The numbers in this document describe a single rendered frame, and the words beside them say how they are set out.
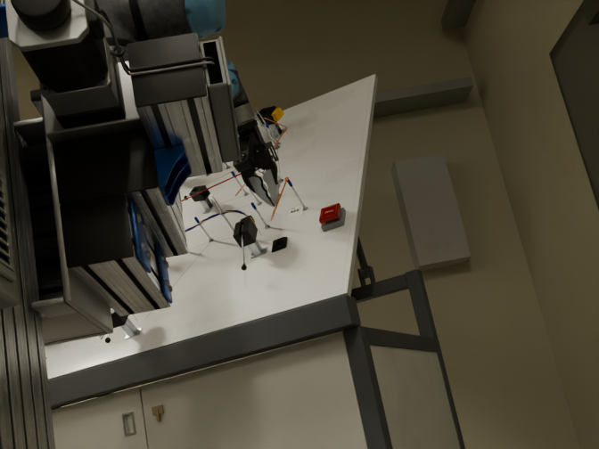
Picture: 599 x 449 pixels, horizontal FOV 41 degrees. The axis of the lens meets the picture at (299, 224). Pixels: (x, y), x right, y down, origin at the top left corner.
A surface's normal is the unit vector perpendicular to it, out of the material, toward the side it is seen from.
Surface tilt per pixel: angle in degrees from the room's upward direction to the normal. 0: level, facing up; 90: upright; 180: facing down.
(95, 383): 90
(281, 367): 90
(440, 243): 90
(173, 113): 180
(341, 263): 50
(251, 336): 90
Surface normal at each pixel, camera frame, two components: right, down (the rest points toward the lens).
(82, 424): -0.44, -0.17
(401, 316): 0.02, -0.29
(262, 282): -0.46, -0.74
